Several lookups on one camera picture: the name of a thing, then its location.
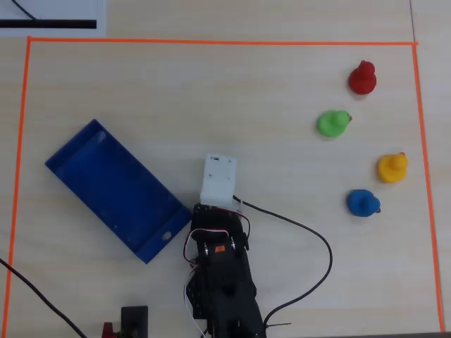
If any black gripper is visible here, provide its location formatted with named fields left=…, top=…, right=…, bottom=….
left=192, top=203, right=249, bottom=234

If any red rubber duck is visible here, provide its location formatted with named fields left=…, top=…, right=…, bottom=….
left=348, top=59, right=378, bottom=95

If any blue plastic box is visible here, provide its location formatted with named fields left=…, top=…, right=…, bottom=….
left=44, top=118, right=194, bottom=265

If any blue rubber duck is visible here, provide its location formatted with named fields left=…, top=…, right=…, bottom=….
left=347, top=189, right=382, bottom=218

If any green rubber duck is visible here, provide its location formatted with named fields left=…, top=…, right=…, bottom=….
left=316, top=110, right=354, bottom=138

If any yellow rubber duck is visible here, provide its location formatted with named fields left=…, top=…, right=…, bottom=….
left=377, top=151, right=409, bottom=183

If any orange tape strip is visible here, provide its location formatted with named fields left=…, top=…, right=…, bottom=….
left=27, top=36, right=419, bottom=47
left=1, top=36, right=32, bottom=338
left=412, top=44, right=445, bottom=334

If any black bar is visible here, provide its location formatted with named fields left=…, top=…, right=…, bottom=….
left=0, top=19, right=97, bottom=30

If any white paper sheet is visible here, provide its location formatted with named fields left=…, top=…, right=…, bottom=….
left=0, top=0, right=107, bottom=37

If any red white servo wire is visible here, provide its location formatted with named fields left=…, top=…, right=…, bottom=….
left=225, top=209, right=252, bottom=251
left=183, top=227, right=230, bottom=272

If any white camera housing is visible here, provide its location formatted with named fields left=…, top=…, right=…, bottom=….
left=199, top=153, right=245, bottom=213

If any white wire bundle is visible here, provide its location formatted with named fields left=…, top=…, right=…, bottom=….
left=183, top=276, right=209, bottom=338

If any black camera cable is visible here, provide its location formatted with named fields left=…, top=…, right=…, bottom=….
left=241, top=199, right=334, bottom=332

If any black clamp with red handle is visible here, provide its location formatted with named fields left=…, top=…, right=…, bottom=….
left=101, top=305, right=149, bottom=338

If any black power cable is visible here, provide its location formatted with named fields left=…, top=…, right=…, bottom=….
left=0, top=258, right=87, bottom=338

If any thin black cable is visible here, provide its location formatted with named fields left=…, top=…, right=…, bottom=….
left=11, top=0, right=40, bottom=21

